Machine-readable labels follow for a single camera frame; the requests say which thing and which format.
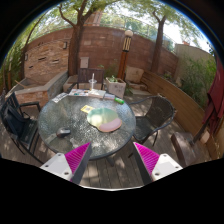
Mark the white square planter box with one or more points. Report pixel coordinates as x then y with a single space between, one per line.
116 87

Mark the patterned leaflet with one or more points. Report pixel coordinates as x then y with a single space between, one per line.
59 97

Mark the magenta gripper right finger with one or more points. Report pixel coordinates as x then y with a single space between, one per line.
153 166

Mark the tree trunk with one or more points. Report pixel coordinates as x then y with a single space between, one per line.
158 43
76 33

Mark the dark grey computer mouse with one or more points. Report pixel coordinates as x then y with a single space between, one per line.
63 132

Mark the green tube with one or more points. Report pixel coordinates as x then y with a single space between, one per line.
118 100

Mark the clear plastic cup with straw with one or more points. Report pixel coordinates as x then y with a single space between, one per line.
92 82

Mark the pastel green pink mouse pad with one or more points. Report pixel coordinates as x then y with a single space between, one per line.
104 119

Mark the left tree trunk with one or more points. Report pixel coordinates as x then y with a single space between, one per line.
76 33

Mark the brown stool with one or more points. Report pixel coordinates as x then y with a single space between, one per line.
189 154

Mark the folded red patio umbrella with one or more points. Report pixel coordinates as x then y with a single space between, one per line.
215 106

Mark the right tree trunk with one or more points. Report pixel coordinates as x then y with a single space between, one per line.
158 43

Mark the dark chair behind table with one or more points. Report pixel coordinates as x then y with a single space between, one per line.
85 74

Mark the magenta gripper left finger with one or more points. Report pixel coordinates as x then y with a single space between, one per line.
70 166

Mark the wooden lamp post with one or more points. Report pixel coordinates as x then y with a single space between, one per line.
124 54

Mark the black chair on left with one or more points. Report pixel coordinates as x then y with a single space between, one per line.
22 129

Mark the black wicker chair on right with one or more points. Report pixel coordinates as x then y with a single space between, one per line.
159 115

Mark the small yellow card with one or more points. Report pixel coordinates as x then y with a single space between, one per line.
87 108

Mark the open book stack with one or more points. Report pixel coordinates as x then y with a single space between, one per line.
89 93

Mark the round glass patio table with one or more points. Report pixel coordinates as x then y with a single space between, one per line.
67 113

